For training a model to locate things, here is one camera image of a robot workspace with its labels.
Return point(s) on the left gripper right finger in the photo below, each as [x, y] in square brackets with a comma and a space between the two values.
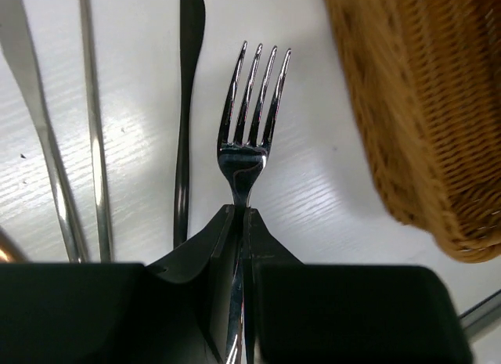
[273, 307]

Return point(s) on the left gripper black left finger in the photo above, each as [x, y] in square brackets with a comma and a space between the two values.
[194, 318]

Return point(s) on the silver fork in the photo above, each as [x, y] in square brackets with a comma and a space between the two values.
[241, 159]

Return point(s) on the copper brown knife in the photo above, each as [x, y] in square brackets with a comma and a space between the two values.
[9, 251]

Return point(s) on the long silver chopstick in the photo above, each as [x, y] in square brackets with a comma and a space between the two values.
[101, 192]

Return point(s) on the black knife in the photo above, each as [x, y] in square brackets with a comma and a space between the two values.
[191, 35]

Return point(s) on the brown wicker divided tray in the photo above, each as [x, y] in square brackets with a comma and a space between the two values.
[424, 82]

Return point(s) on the silver knife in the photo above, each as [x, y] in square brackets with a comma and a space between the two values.
[18, 50]

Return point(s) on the aluminium rail right side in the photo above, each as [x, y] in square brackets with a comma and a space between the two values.
[481, 318]

